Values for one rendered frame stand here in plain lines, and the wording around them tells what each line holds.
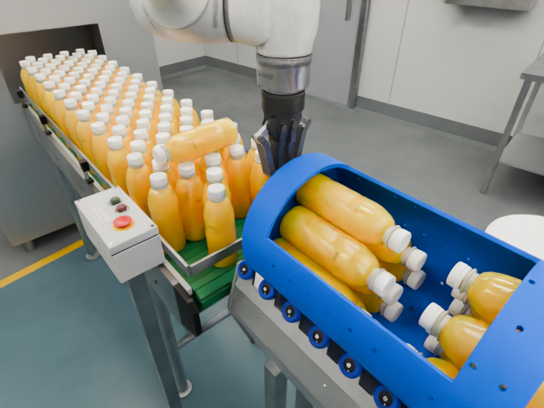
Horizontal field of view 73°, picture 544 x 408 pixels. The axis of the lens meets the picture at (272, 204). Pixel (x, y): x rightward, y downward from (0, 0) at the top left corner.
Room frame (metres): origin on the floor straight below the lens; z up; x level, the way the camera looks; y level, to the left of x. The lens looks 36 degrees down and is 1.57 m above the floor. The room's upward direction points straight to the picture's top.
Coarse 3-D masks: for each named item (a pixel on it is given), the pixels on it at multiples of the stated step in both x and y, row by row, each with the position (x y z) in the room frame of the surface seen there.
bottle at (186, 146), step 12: (216, 120) 0.89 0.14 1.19; (228, 120) 0.89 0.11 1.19; (180, 132) 0.82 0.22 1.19; (192, 132) 0.82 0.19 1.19; (204, 132) 0.83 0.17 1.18; (216, 132) 0.84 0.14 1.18; (228, 132) 0.86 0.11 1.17; (168, 144) 0.78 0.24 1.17; (180, 144) 0.78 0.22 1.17; (192, 144) 0.79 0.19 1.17; (204, 144) 0.81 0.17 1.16; (216, 144) 0.83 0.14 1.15; (228, 144) 0.86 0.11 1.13; (168, 156) 0.76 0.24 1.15; (180, 156) 0.77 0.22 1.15; (192, 156) 0.79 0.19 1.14
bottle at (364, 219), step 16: (320, 176) 0.59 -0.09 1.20; (304, 192) 0.57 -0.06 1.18; (320, 192) 0.55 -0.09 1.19; (336, 192) 0.54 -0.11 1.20; (352, 192) 0.54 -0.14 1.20; (320, 208) 0.53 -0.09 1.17; (336, 208) 0.51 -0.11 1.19; (352, 208) 0.50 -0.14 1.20; (368, 208) 0.49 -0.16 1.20; (384, 208) 0.50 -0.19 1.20; (336, 224) 0.50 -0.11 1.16; (352, 224) 0.48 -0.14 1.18; (368, 224) 0.47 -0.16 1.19; (384, 224) 0.46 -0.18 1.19; (368, 240) 0.46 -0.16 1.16; (384, 240) 0.45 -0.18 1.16
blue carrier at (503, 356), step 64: (384, 192) 0.59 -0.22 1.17; (256, 256) 0.49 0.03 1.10; (448, 256) 0.49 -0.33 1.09; (512, 256) 0.41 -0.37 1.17; (320, 320) 0.37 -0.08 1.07; (384, 320) 0.45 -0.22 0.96; (512, 320) 0.26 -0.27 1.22; (384, 384) 0.28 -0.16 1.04; (448, 384) 0.22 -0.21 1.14; (512, 384) 0.20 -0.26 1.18
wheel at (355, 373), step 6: (342, 354) 0.37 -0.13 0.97; (348, 354) 0.36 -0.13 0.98; (342, 360) 0.36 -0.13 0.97; (348, 360) 0.36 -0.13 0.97; (354, 360) 0.35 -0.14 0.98; (342, 366) 0.35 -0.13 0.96; (348, 366) 0.35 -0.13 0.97; (354, 366) 0.35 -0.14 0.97; (360, 366) 0.34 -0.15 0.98; (342, 372) 0.34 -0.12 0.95; (348, 372) 0.34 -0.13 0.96; (354, 372) 0.34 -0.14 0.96; (360, 372) 0.34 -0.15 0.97; (354, 378) 0.33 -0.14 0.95
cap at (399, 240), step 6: (396, 234) 0.45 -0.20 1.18; (402, 234) 0.44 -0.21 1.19; (408, 234) 0.44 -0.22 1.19; (390, 240) 0.44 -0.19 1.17; (396, 240) 0.44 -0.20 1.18; (402, 240) 0.44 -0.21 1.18; (408, 240) 0.45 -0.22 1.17; (390, 246) 0.44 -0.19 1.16; (396, 246) 0.43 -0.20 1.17; (402, 246) 0.44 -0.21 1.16; (396, 252) 0.43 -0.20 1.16
